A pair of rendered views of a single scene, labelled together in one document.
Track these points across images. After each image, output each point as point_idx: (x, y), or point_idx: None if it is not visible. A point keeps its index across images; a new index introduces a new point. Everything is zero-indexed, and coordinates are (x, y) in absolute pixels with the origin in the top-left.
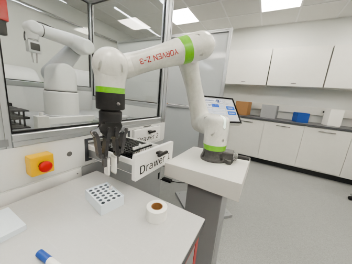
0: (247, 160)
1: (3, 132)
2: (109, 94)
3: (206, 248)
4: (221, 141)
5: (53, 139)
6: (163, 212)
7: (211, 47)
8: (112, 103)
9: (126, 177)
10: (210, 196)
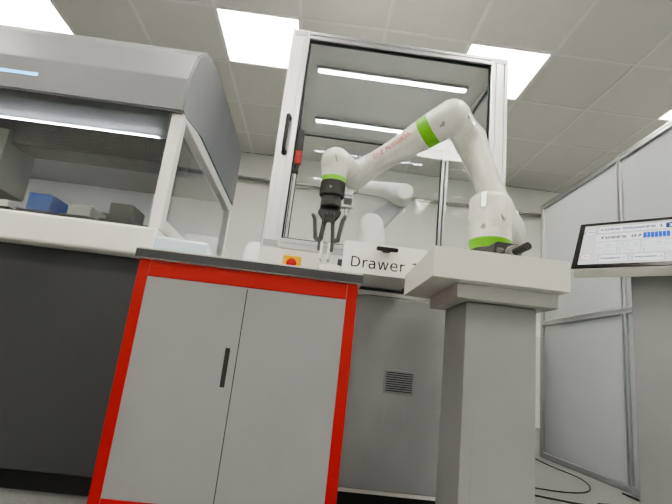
0: (522, 247)
1: (277, 234)
2: (325, 179)
3: (454, 443)
4: (480, 228)
5: (307, 249)
6: (327, 264)
7: (454, 111)
8: (326, 187)
9: (397, 344)
10: (458, 323)
